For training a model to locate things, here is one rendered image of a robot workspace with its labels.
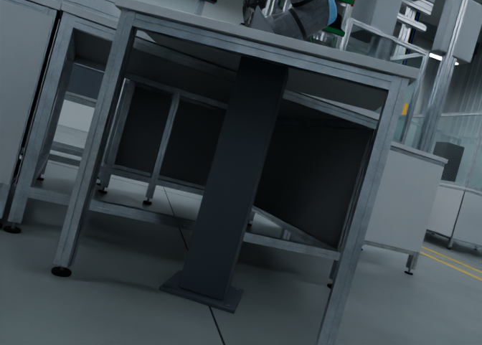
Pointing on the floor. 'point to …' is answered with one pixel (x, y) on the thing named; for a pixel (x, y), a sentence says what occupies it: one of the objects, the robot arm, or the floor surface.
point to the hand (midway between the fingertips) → (247, 26)
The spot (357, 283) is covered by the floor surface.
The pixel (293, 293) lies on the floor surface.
